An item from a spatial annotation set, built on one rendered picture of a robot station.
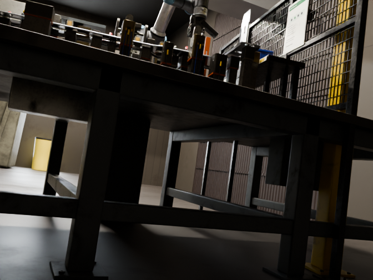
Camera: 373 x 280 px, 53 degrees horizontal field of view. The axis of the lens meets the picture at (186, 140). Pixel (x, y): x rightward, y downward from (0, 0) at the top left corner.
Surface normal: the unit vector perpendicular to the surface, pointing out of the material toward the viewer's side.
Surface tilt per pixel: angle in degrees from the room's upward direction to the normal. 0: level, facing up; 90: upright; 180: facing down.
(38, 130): 90
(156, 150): 90
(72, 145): 90
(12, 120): 90
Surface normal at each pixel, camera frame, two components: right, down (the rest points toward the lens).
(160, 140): 0.41, -0.02
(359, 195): -0.90, -0.16
